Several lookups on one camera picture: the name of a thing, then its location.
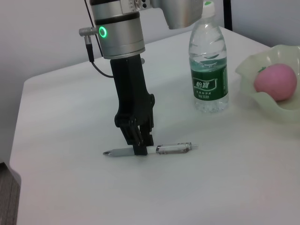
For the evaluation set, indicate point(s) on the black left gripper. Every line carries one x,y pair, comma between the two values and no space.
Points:
133,93

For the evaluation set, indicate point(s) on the grey clear ballpoint pen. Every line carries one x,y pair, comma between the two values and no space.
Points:
171,148

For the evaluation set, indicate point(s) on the clear green-label water bottle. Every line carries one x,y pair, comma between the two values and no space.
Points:
208,70

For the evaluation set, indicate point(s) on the pink toy peach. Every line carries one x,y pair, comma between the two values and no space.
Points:
276,82

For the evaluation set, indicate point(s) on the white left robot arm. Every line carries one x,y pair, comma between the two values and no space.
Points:
122,35

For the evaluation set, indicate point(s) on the pale green wavy bowl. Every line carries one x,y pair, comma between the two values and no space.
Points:
269,110

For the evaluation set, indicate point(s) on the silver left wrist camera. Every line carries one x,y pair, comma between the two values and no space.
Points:
180,14

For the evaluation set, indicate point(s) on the black and red post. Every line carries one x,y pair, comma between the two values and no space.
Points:
227,14

